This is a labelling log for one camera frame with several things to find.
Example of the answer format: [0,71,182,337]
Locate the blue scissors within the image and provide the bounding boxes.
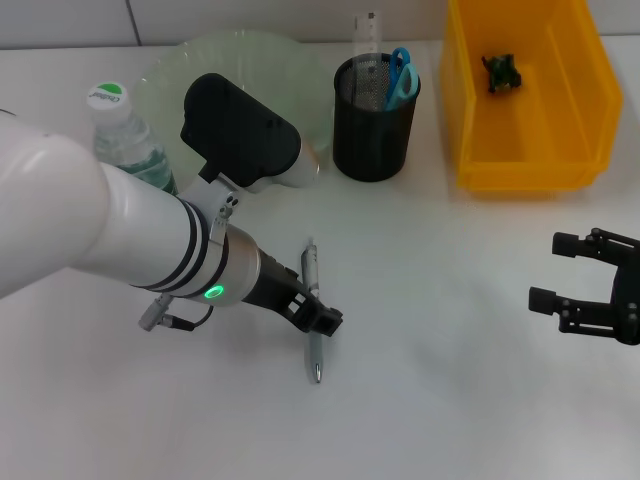
[382,46,420,113]

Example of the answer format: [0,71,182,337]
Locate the green plastic wrapper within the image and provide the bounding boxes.
[480,52,525,94]

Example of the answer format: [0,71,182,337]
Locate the green glass fruit plate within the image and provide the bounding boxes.
[134,29,335,187]

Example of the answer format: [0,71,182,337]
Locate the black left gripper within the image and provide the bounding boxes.
[243,253,345,339]

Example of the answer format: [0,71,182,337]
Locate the black mesh pen holder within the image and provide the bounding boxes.
[332,53,422,184]

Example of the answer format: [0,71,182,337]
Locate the white silver ballpoint pen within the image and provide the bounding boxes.
[301,239,327,385]

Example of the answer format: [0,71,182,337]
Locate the clear green-label water bottle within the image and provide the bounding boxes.
[85,79,180,197]

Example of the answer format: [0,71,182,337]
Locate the clear plastic ruler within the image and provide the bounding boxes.
[353,12,384,74]

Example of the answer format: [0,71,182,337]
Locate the left wrist cable with plugs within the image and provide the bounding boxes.
[138,293,216,333]

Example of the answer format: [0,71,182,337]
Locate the yellow plastic bin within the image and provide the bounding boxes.
[438,0,624,194]

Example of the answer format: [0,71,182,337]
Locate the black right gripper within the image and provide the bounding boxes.
[528,227,640,347]

